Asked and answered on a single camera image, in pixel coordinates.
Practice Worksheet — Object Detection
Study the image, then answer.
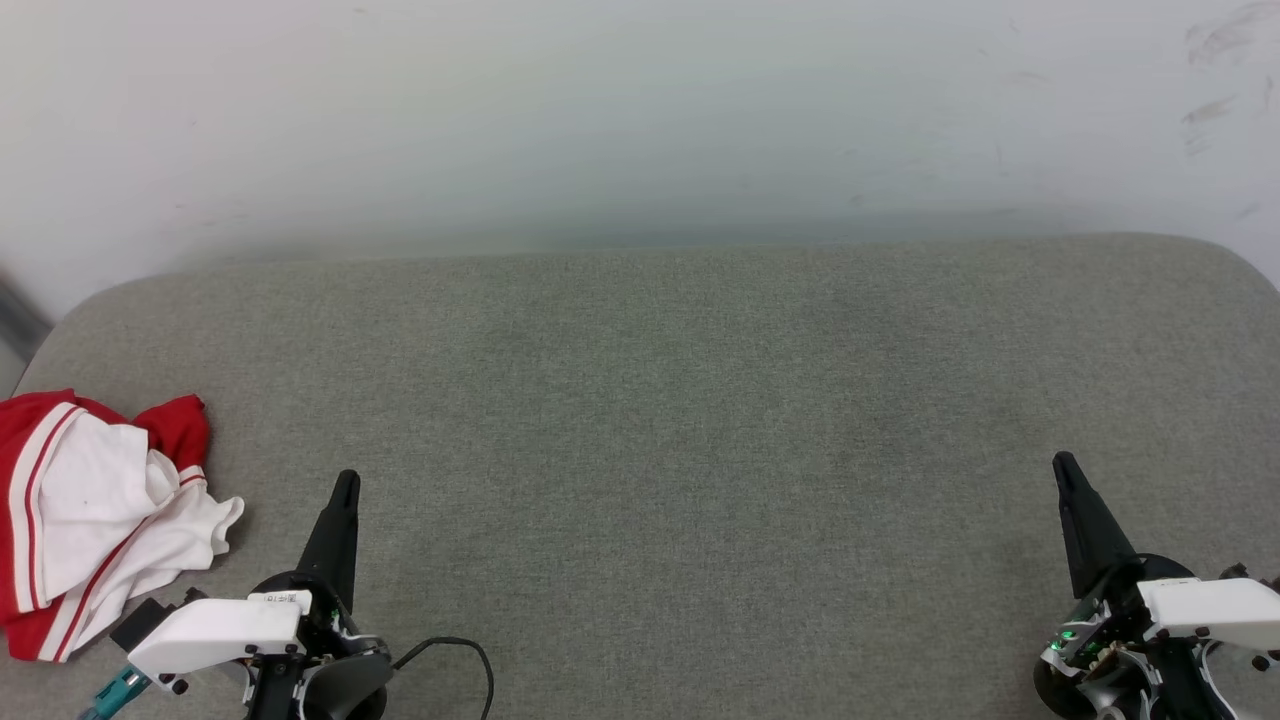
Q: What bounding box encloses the teal cable connector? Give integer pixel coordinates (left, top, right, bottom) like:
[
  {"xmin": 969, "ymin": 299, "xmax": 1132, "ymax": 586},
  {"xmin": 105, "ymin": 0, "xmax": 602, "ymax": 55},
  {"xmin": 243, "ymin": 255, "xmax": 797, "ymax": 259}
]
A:
[{"xmin": 78, "ymin": 667, "xmax": 153, "ymax": 720}]

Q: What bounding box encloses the red and white jersey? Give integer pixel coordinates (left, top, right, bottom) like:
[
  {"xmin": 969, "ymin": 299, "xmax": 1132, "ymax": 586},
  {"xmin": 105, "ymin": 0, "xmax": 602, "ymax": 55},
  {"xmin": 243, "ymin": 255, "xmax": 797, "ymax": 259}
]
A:
[{"xmin": 0, "ymin": 389, "xmax": 246, "ymax": 664}]

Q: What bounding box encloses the grey fabric sofa cushion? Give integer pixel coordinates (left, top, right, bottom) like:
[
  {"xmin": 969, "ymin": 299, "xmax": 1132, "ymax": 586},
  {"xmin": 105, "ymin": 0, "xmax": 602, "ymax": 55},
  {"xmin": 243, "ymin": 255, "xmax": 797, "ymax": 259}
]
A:
[{"xmin": 0, "ymin": 232, "xmax": 1280, "ymax": 720}]

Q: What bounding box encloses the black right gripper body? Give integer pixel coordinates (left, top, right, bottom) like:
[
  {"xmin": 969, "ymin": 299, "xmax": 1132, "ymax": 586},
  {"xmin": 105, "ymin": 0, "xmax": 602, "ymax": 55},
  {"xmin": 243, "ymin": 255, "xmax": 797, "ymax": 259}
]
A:
[{"xmin": 1038, "ymin": 552, "xmax": 1198, "ymax": 683}]

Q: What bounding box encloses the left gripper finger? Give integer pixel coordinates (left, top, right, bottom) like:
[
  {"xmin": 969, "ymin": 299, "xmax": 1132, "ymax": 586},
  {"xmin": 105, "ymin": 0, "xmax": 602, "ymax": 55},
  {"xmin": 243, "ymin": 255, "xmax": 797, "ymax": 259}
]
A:
[{"xmin": 296, "ymin": 469, "xmax": 363, "ymax": 613}]

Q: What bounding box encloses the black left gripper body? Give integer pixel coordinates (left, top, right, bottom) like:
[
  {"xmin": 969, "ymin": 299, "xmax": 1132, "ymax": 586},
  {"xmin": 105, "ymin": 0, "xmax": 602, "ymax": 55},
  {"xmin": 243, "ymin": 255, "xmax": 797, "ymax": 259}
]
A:
[{"xmin": 243, "ymin": 570, "xmax": 393, "ymax": 720}]

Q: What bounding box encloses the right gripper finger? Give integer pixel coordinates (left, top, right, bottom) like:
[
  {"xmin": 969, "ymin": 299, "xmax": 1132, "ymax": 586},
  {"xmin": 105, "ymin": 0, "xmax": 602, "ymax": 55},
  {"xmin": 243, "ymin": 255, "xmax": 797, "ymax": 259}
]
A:
[{"xmin": 1052, "ymin": 451, "xmax": 1142, "ymax": 601}]

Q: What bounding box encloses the thin black cable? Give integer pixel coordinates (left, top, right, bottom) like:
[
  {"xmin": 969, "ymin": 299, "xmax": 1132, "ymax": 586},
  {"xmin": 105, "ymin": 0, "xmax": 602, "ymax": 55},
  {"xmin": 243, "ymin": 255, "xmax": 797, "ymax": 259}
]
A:
[{"xmin": 390, "ymin": 637, "xmax": 496, "ymax": 720}]

